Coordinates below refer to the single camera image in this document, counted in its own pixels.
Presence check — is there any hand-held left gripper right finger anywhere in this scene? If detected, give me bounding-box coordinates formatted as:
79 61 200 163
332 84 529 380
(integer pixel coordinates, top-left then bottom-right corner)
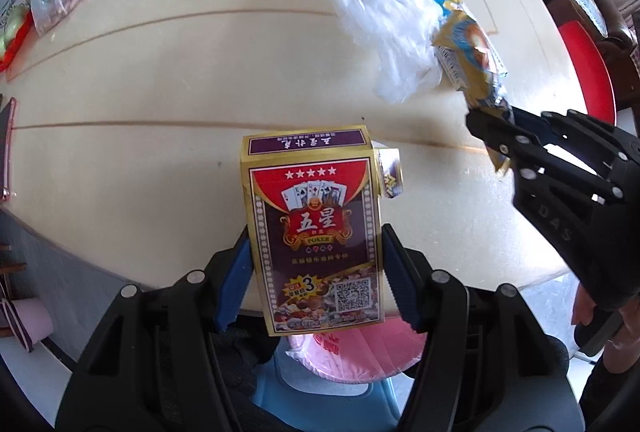
381 223 586 432

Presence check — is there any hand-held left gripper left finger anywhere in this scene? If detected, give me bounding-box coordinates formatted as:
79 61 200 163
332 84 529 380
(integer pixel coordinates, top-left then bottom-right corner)
55 224 261 432

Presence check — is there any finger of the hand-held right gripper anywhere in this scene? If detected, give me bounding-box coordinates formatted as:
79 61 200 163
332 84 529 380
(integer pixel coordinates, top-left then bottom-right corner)
466 109 623 307
510 109 640 193

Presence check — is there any trash bin with pink bag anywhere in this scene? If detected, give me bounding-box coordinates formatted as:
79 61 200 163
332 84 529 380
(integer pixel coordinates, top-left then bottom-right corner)
285 329 428 383

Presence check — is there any playing card box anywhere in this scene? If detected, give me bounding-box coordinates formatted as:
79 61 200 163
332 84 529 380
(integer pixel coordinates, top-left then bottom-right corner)
240 126 403 338

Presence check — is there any yellow blue snack wrapper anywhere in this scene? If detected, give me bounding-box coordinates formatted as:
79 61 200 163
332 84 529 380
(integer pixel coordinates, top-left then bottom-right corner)
432 9 513 175

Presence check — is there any person's right forearm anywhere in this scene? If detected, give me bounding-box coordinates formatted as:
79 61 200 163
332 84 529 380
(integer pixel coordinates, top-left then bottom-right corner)
582 322 640 432

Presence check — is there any person's right hand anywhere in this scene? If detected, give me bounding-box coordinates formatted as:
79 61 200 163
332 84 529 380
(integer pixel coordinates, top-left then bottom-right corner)
572 284 597 329

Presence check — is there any red plastic stool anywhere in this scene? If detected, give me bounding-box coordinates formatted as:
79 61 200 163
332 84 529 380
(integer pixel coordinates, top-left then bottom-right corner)
557 22 617 125

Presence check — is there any person's leg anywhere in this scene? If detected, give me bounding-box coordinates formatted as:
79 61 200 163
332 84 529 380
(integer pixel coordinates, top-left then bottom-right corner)
209 314 281 413

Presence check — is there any blue armchair seat cover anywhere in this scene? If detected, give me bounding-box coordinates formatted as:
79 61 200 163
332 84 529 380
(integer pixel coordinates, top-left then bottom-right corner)
565 0 608 37

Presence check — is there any blue plastic stool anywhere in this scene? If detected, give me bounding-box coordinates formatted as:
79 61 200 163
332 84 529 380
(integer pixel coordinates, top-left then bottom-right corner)
252 352 403 432

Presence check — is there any cream coffee table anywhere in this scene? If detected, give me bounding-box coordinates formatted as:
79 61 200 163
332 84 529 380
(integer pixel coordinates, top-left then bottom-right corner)
0 0 591 317

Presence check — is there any pink cup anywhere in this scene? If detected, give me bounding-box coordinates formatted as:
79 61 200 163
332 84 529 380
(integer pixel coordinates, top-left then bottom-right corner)
0 297 55 353

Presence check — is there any clear white plastic bag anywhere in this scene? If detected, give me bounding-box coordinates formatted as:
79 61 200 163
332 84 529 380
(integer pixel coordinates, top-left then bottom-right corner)
324 0 443 105

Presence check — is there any black smartphone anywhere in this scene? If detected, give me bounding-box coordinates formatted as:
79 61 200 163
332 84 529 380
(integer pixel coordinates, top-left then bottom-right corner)
0 96 18 205

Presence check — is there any red fruit plate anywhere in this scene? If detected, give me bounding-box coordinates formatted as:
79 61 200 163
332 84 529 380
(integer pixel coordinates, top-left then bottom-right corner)
0 19 33 72

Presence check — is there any pale green fruit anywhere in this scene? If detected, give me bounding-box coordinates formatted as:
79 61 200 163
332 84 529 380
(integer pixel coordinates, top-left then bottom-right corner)
0 4 28 50

